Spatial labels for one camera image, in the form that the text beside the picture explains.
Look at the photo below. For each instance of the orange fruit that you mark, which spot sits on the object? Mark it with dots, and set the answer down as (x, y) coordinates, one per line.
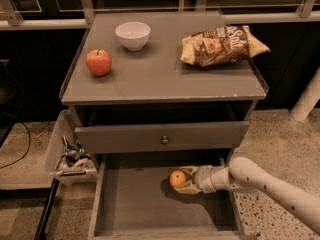
(177, 178)

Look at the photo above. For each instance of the metal railing frame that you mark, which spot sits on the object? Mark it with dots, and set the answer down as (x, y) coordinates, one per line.
(31, 13)

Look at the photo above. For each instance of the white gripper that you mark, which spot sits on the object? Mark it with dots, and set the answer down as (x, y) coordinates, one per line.
(204, 178)

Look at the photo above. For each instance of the grey drawer cabinet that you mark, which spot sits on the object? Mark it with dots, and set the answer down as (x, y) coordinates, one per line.
(152, 85)

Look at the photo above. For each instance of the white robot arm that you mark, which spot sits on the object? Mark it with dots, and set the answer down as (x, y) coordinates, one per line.
(241, 174)

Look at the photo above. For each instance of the top drawer with knob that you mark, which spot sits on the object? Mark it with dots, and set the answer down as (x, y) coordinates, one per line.
(161, 137)

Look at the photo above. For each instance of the open middle drawer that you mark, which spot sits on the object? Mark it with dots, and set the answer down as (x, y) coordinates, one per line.
(134, 201)

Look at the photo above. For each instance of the white ceramic bowl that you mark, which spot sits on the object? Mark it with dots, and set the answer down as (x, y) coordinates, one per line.
(133, 35)

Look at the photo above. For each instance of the brown chip bag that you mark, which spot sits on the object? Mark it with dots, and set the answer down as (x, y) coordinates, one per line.
(222, 45)

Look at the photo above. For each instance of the red apple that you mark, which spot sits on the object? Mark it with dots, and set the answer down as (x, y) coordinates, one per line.
(99, 62)

